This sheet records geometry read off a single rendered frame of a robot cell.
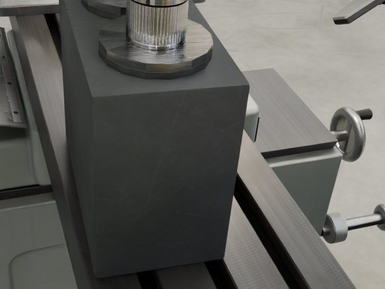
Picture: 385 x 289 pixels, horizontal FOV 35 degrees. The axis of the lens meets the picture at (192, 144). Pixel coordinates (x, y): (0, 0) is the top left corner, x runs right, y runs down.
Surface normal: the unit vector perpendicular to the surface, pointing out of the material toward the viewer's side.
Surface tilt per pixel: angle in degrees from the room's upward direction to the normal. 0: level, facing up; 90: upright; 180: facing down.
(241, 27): 0
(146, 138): 90
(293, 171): 90
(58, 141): 0
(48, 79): 0
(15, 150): 90
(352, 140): 90
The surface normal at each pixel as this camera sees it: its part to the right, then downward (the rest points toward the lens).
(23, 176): 0.33, 0.57
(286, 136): 0.07, -0.81
